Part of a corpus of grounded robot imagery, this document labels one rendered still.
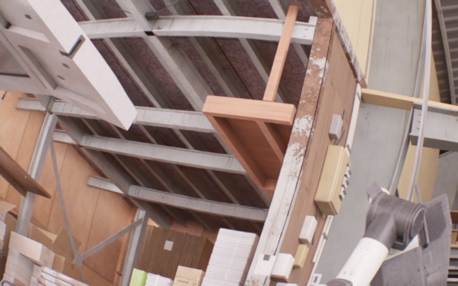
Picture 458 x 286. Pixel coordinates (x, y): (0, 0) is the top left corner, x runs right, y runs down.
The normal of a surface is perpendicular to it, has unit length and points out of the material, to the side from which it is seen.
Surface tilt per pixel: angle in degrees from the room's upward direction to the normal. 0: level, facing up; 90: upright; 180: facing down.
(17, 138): 90
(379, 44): 90
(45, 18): 106
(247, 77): 180
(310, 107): 90
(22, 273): 90
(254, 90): 180
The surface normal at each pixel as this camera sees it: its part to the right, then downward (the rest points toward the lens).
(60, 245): 0.76, 0.41
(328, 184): -0.31, -0.44
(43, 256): 0.91, 0.11
